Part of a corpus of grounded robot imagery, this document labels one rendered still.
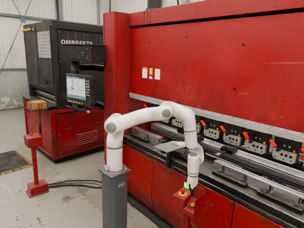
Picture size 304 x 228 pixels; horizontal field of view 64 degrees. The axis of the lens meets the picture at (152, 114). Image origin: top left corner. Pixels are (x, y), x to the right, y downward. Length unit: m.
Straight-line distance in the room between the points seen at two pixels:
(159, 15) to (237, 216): 1.92
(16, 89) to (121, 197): 7.35
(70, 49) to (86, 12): 6.90
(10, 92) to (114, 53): 6.40
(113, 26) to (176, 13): 0.79
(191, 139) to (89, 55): 1.60
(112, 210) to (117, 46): 1.74
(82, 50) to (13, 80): 6.11
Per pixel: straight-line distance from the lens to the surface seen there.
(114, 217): 2.01
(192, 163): 1.79
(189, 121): 1.68
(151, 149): 2.61
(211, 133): 2.16
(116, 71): 2.84
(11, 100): 8.93
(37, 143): 3.39
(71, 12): 9.64
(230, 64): 2.00
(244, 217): 2.11
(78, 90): 3.00
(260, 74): 1.89
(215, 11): 2.12
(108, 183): 1.87
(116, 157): 1.80
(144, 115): 1.67
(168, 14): 2.45
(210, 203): 2.26
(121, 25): 2.89
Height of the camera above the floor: 1.86
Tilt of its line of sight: 14 degrees down
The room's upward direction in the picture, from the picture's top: 2 degrees clockwise
